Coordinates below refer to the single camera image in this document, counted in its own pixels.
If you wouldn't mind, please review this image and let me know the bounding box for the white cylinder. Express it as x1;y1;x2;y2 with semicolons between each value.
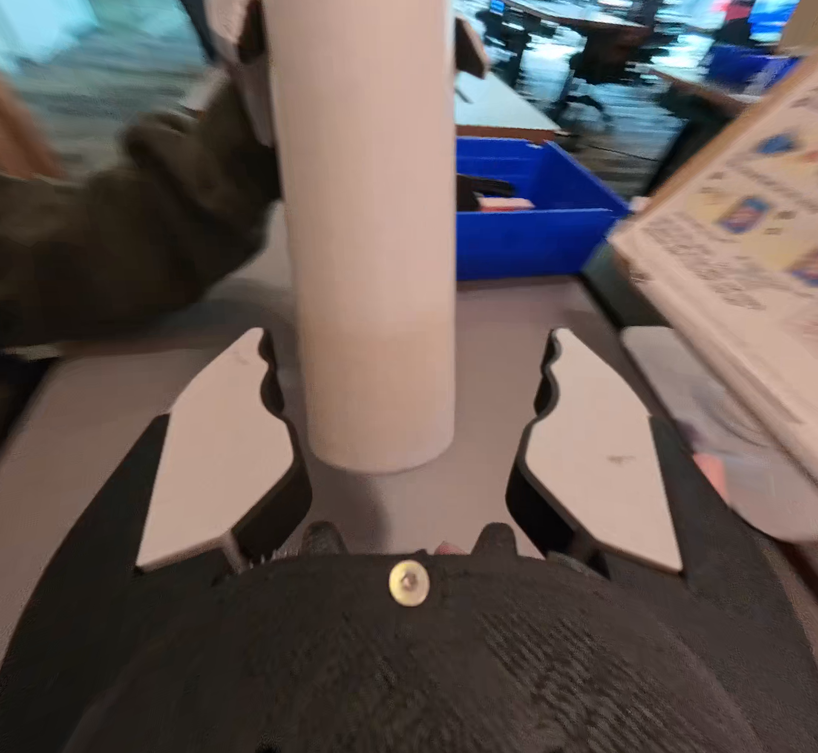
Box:
263;0;458;476

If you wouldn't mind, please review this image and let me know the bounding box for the printed instruction board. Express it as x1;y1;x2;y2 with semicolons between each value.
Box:
607;53;818;479

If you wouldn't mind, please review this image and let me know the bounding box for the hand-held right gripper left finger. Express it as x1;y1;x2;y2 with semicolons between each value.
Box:
136;327;314;571

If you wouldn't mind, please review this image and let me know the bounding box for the person's left forearm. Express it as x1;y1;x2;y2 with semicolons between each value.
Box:
0;78;283;351

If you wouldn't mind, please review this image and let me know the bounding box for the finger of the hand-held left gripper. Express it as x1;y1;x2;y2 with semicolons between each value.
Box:
454;17;492;79
204;0;282;148

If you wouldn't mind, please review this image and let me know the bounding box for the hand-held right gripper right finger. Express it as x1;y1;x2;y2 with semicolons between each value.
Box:
504;327;685;576

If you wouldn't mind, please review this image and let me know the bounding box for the black marker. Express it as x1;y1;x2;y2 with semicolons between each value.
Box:
457;174;515;212

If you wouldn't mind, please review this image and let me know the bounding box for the blue plastic bin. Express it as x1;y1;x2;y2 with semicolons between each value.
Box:
706;43;800;95
455;136;631;282

